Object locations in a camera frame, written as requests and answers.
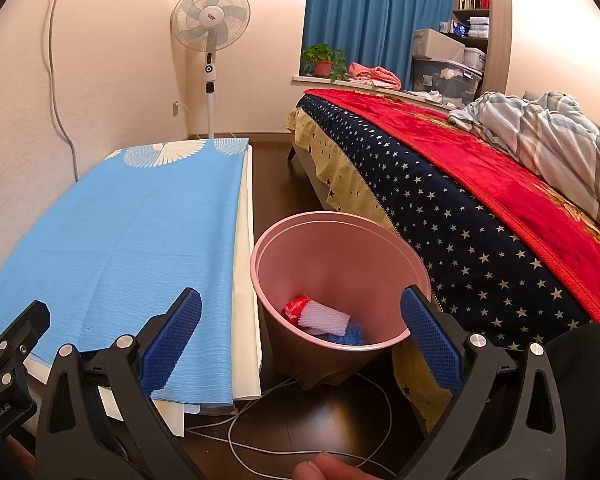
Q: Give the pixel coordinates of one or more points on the white table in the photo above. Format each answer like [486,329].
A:
[245,310]

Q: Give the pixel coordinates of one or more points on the white cardboard box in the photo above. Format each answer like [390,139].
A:
[437,45]

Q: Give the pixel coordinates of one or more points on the pink folded cloth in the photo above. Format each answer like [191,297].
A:
[375,75]

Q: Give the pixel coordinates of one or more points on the clear storage box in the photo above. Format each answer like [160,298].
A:
[445,82]

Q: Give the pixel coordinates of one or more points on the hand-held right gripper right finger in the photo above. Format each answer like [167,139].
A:
[430,337]

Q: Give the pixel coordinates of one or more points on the blue tablecloth with white print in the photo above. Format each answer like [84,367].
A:
[130,250]

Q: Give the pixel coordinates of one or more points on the potted green plant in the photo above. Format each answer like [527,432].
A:
[322,60]

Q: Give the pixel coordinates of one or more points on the white standing fan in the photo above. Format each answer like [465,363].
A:
[210,15]

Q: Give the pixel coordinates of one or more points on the small white container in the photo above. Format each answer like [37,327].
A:
[475,62]

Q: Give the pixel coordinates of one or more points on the star patterned bed blanket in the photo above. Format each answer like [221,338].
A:
[480,160]

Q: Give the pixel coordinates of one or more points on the star patterned bed cover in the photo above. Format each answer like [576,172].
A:
[430,210]

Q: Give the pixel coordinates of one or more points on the blue curtain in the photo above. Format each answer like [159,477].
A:
[370,15]

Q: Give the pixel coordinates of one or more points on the plaid quilt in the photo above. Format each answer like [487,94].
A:
[545,135]

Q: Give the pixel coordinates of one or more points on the blue plastic bag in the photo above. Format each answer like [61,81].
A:
[352,335]

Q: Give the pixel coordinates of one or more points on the red packet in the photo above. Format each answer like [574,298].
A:
[294,310]

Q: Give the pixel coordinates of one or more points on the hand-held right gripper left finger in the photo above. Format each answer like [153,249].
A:
[172,340]

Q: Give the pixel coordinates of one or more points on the pink waste bin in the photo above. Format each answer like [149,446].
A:
[330,260]

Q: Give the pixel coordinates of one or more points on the person's right hand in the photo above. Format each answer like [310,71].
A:
[330,470]

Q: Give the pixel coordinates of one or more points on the wooden bookshelf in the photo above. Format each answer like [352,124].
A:
[500,35]

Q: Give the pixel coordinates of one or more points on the white foam net sleeve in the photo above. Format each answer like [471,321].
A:
[325,317]

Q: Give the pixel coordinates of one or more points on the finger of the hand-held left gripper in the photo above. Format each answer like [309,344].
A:
[27,325]

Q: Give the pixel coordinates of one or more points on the white wall outlet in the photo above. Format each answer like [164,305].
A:
[175,108]

